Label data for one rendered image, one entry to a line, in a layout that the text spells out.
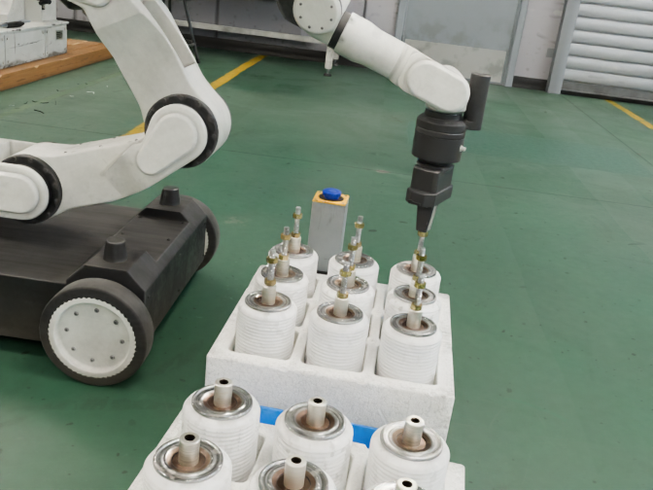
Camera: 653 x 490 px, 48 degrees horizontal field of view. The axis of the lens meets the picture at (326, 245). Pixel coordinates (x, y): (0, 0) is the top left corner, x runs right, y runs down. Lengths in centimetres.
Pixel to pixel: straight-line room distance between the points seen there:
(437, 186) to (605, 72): 515
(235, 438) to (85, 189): 78
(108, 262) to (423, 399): 63
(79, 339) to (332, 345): 50
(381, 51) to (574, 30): 508
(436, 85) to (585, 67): 512
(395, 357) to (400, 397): 6
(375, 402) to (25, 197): 80
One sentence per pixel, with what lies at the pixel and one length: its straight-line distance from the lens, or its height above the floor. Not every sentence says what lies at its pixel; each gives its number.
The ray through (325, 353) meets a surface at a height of 20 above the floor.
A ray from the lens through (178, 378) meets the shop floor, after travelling 145.
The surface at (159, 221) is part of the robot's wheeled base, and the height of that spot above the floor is 19.
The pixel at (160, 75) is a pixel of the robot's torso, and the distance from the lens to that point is 144.
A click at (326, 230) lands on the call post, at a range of 153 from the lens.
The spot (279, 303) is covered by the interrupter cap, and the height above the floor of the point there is 25.
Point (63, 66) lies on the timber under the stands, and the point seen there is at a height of 3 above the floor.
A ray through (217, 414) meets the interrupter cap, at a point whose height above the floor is 25.
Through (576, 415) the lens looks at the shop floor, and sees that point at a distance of 156.
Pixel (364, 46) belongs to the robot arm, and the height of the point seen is 65.
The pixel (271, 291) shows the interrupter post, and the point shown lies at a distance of 117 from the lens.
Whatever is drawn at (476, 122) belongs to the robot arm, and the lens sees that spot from 131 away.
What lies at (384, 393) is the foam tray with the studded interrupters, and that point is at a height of 17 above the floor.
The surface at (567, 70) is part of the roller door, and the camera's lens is 631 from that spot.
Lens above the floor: 77
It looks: 21 degrees down
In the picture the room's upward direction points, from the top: 7 degrees clockwise
